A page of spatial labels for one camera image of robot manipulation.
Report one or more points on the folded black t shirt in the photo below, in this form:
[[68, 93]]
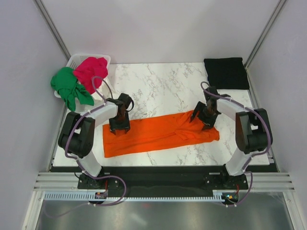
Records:
[[227, 73]]

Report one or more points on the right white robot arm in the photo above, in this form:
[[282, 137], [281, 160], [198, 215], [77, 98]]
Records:
[[253, 134]]

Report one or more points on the aluminium frame rail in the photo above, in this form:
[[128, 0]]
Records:
[[259, 181]]

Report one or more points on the green t shirt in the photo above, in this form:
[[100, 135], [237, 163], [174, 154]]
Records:
[[66, 85]]

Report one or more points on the white slotted cable duct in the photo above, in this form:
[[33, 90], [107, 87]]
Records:
[[94, 196]]

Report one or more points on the orange t shirt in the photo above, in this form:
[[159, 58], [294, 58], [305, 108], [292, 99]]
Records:
[[157, 133]]

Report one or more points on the white t shirt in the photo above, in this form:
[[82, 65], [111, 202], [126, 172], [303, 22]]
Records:
[[105, 89]]

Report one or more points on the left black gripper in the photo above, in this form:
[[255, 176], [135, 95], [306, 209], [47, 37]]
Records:
[[124, 126]]

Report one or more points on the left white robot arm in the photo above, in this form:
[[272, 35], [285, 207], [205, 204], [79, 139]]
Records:
[[77, 134]]

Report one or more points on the white laundry basket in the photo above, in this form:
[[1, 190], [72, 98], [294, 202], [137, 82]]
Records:
[[77, 59]]

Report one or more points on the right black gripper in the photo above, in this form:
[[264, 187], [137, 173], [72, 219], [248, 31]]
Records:
[[199, 107]]

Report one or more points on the red t shirt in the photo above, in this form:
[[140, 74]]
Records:
[[90, 68]]

